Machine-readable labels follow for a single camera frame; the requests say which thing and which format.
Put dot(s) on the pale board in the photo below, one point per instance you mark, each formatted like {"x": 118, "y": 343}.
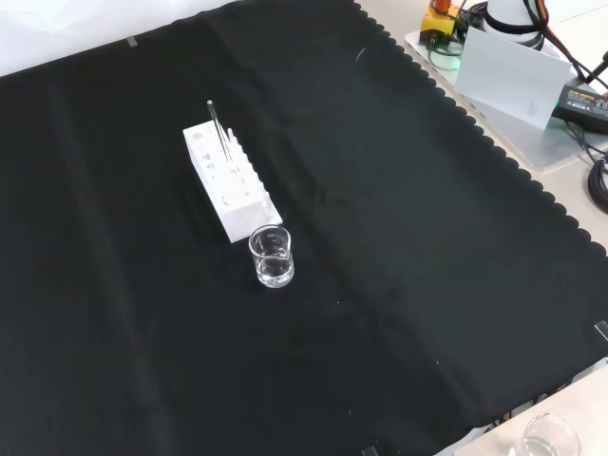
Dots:
{"x": 508, "y": 71}

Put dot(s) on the small clear glass beaker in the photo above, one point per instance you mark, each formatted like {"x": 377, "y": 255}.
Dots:
{"x": 273, "y": 271}

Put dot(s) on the clear glass rod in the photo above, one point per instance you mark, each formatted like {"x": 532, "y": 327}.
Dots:
{"x": 214, "y": 119}

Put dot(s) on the yellow stop button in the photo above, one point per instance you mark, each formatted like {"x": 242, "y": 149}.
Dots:
{"x": 434, "y": 21}

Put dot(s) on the black power adapter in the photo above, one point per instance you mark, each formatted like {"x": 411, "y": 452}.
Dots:
{"x": 582, "y": 102}

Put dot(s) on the clear round glass beaker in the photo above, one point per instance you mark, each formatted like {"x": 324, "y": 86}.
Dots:
{"x": 551, "y": 437}

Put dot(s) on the black bench cloth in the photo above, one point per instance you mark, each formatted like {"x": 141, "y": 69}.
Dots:
{"x": 380, "y": 237}

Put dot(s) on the grey metal base plate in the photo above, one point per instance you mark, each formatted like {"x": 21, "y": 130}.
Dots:
{"x": 546, "y": 147}

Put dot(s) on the clear cloth clip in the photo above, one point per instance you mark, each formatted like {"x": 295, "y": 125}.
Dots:
{"x": 133, "y": 42}
{"x": 602, "y": 331}
{"x": 371, "y": 451}

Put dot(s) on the white test tube rack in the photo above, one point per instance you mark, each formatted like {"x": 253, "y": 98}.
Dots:
{"x": 237, "y": 216}

